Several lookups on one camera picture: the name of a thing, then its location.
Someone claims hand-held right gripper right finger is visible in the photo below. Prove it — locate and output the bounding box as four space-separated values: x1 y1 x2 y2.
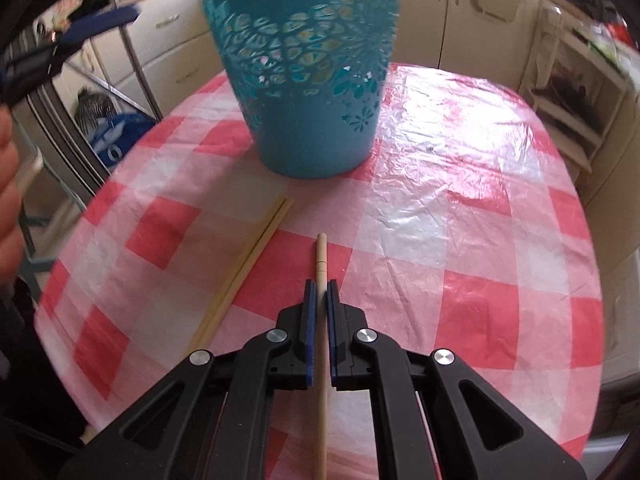
326 280 588 480

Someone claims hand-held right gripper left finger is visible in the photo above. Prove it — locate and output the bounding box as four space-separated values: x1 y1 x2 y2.
60 280 316 480

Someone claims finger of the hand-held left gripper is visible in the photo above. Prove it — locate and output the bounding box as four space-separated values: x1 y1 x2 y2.
30 4 142 61
0 42 71 108

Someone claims pale bamboo chopstick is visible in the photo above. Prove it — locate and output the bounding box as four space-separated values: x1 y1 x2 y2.
197 199 295 351
311 232 331 480
187 197 285 348

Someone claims teal perforated plastic basket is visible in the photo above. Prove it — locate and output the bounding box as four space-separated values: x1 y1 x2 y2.
192 0 406 180

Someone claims person's left hand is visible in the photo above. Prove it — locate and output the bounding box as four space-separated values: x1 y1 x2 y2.
0 107 28 286

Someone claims cream drawer cabinet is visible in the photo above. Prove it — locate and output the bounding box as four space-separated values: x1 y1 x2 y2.
50 0 231 126

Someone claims black dotted bag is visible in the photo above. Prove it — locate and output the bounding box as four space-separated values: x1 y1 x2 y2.
75 87 118 133

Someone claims blue white plastic bag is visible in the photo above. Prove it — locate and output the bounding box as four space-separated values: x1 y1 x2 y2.
90 112 156 168

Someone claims red white checkered tablecloth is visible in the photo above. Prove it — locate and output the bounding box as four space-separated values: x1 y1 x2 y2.
34 62 606 463

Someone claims light blue metal rack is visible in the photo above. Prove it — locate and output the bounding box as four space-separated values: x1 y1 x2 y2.
17 195 88 271

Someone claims cream open shelf unit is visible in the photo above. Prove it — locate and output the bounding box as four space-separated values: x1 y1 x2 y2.
520 7 631 171

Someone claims cream panelled door cabinet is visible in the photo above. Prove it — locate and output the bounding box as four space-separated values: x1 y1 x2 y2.
395 0 543 96

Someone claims dark cookware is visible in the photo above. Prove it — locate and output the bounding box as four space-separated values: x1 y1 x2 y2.
532 62 603 123

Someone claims metal tube chair frame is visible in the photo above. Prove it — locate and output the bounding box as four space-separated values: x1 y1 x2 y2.
15 25 163 201

